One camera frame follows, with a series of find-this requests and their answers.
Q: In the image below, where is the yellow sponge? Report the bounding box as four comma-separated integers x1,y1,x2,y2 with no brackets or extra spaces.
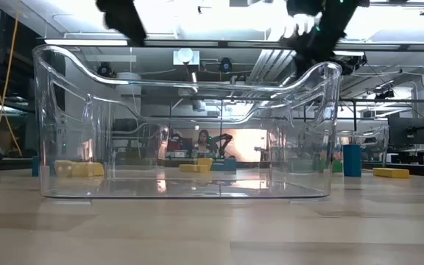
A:
372,167,411,180

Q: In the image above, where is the clear plastic bin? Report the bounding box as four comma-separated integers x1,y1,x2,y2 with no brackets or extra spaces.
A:
110,121,171,169
339,124,390,169
32,43,343,199

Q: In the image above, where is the person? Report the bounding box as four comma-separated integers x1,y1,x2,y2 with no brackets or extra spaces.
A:
193,128,215,158

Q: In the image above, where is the black round ceiling fixture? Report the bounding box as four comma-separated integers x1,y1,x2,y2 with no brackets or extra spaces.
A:
96,61,116,78
218,57,234,74

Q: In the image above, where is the white box with round light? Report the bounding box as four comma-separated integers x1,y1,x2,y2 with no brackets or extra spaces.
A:
172,48,200,66

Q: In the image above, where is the black rail camera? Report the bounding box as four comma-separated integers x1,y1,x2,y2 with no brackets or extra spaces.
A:
374,89,395,100

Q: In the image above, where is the blue wooden cylinder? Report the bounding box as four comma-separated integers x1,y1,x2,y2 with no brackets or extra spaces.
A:
342,144,362,178

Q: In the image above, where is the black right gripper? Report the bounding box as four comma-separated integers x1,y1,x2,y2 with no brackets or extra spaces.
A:
281,0,360,79

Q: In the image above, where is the black background monitor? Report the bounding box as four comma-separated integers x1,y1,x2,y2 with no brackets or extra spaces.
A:
387,116,424,146

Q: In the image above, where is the red background object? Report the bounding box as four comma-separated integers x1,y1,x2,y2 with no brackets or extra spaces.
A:
166,134,184,152

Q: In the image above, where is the yellow cable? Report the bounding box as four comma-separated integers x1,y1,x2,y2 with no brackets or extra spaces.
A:
0,0,24,158

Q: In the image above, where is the small yellow wooden block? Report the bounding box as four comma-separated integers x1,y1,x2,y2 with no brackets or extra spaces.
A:
54,160,74,178
70,161,106,178

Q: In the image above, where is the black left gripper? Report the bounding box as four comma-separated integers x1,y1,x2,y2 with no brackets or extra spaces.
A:
96,0,148,47

